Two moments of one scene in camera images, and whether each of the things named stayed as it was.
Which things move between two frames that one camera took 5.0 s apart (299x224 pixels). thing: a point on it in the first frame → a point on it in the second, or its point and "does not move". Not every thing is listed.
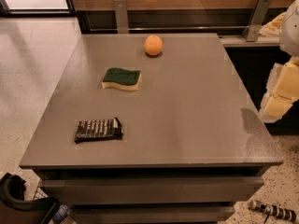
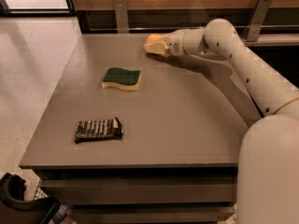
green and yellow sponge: (129, 80) does not move
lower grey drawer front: (151, 214) does not move
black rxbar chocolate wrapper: (96, 130) does not move
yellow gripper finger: (282, 91) → (174, 41)
